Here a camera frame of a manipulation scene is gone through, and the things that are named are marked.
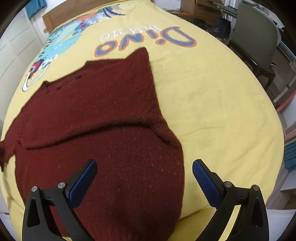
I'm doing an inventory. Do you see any grey green chair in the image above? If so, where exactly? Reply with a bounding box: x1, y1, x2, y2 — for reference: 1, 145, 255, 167
228, 3, 278, 91

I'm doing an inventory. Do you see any yellow dino print bedspread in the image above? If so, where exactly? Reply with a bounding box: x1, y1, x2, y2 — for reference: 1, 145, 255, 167
1, 1, 283, 240

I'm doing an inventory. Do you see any stack of teal folded towels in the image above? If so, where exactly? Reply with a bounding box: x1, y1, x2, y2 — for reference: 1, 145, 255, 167
283, 141, 296, 172

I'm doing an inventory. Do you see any white wardrobe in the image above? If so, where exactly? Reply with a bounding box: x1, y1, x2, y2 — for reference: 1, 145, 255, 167
0, 9, 42, 121

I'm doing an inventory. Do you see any pink framed mirror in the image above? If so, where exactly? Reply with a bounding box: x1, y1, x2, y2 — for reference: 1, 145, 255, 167
276, 91, 296, 113

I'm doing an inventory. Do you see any teal hanging cloth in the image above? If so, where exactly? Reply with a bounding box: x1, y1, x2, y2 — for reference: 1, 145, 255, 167
25, 0, 47, 19

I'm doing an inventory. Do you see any wooden bed headboard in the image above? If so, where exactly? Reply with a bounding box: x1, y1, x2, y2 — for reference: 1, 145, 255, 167
42, 0, 113, 33

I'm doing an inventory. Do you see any dark red knit sweater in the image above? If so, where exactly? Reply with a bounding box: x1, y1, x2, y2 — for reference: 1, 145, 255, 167
1, 48, 185, 240

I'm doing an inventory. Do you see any wooden desk cabinet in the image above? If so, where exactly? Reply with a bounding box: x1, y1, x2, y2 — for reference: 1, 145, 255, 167
167, 0, 225, 26

